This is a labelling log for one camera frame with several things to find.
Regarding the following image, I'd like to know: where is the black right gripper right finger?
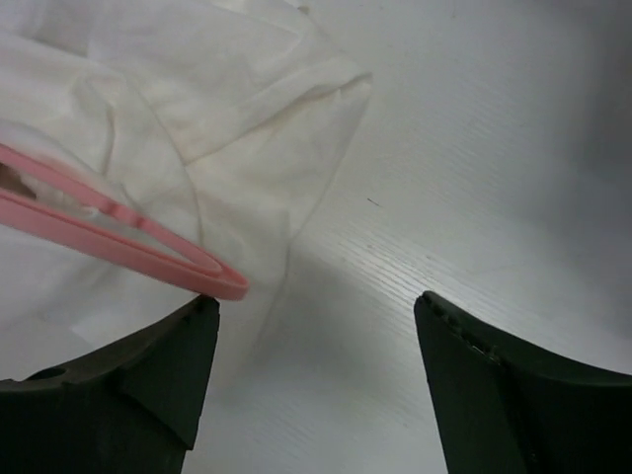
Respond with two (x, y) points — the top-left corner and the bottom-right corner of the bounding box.
(414, 291), (631, 473)

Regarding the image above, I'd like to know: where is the white t shirt red print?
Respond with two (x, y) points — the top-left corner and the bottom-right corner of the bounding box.
(1, 1), (371, 383)

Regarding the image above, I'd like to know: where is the pink hanger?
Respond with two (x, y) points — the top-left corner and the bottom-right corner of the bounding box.
(1, 145), (250, 301)

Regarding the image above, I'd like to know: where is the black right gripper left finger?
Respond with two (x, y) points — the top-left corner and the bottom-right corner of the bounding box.
(1, 296), (220, 473)

